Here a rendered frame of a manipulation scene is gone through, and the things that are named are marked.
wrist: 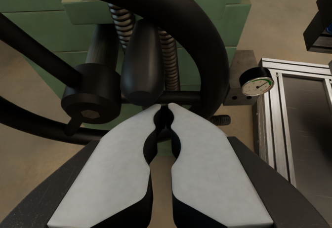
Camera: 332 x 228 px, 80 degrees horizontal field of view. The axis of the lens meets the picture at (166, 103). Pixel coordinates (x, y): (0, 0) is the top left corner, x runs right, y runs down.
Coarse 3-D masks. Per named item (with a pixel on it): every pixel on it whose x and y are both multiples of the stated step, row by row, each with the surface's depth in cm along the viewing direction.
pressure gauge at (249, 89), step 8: (248, 72) 39; (256, 72) 39; (264, 72) 38; (240, 80) 41; (248, 80) 39; (256, 80) 39; (264, 80) 39; (272, 80) 38; (248, 88) 41; (256, 88) 41; (264, 88) 41
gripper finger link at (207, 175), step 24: (168, 120) 12; (192, 120) 10; (192, 144) 8; (216, 144) 8; (192, 168) 7; (216, 168) 7; (240, 168) 7; (192, 192) 6; (216, 192) 6; (240, 192) 6; (192, 216) 6; (216, 216) 6; (240, 216) 6; (264, 216) 6
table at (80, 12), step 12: (72, 0) 22; (84, 0) 21; (96, 0) 21; (204, 0) 21; (216, 0) 21; (72, 12) 22; (84, 12) 22; (96, 12) 22; (108, 12) 22; (216, 12) 23; (84, 24) 24
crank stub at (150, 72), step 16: (144, 32) 12; (128, 48) 11; (144, 48) 11; (160, 48) 12; (128, 64) 11; (144, 64) 10; (160, 64) 11; (128, 80) 10; (144, 80) 10; (160, 80) 10; (128, 96) 10; (144, 96) 10
